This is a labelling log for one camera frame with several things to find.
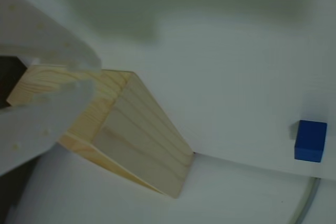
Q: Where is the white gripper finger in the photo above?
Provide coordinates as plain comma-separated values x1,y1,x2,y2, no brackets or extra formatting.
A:
0,79,96,177
0,0,102,72

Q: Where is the thick grey cable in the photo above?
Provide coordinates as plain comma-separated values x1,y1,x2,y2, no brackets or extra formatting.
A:
287,176,323,224

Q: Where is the small blue cube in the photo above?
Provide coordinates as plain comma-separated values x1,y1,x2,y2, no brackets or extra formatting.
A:
293,119,328,163

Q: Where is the light wooden open box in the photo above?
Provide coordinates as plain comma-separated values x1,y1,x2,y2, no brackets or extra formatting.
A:
6,65,195,200

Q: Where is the dark brown furniture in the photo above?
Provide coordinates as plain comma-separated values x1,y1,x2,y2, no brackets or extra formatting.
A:
0,55,28,110

